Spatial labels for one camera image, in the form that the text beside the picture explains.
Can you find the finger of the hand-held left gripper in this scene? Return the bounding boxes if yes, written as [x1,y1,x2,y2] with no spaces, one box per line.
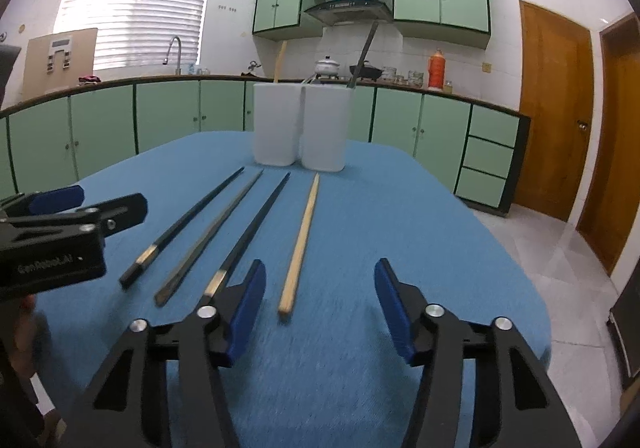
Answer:
[0,185,85,219]
[75,193,149,236]

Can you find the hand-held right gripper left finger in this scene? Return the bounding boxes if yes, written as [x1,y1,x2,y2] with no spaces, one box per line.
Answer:
[62,259,267,448]

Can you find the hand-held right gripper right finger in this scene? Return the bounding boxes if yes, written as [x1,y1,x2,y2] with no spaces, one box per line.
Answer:
[374,258,583,448]

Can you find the black chopstick with silver band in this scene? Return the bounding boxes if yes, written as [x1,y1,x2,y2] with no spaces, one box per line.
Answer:
[197,171,292,309]
[119,166,246,289]

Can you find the grey chopstick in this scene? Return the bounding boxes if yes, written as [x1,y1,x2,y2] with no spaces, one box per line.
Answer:
[154,169,265,307]
[347,22,379,90]

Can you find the white two-compartment utensil holder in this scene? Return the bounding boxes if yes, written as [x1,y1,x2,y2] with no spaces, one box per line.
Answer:
[252,82,352,173]

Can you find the person's left hand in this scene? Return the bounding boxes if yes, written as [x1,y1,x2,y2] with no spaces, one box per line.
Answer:
[12,295,51,379]

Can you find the green base cabinets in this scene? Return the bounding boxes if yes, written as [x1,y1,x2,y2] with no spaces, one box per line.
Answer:
[0,74,532,219]

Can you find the blue tablecloth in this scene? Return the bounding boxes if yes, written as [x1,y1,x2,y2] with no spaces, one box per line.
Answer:
[30,130,553,448]

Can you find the brown cardboard box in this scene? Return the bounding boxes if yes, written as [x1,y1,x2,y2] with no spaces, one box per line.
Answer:
[22,28,99,101]

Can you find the chrome kitchen faucet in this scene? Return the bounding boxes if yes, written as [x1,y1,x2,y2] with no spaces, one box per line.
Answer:
[162,36,183,76]

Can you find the white window blinds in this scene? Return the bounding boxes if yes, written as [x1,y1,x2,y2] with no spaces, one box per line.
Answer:
[56,0,219,73]

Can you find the black framed panel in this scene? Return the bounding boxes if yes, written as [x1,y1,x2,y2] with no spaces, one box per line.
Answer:
[606,273,640,391]

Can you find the black wok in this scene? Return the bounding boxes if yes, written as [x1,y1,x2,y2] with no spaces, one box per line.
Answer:
[349,60,385,81]

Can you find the orange thermos flask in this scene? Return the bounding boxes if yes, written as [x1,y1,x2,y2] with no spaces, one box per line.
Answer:
[428,48,446,92]

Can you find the white cooking pot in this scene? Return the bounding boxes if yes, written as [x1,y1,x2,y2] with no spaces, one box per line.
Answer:
[314,56,342,78]

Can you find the plain wooden door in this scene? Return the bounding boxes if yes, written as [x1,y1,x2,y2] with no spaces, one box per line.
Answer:
[575,12,640,276]

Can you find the steel range hood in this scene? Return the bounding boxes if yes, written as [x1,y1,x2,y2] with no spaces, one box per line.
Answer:
[303,0,394,27]

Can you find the wooden door with handle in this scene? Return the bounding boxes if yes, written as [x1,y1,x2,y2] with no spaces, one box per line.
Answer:
[512,0,595,223]

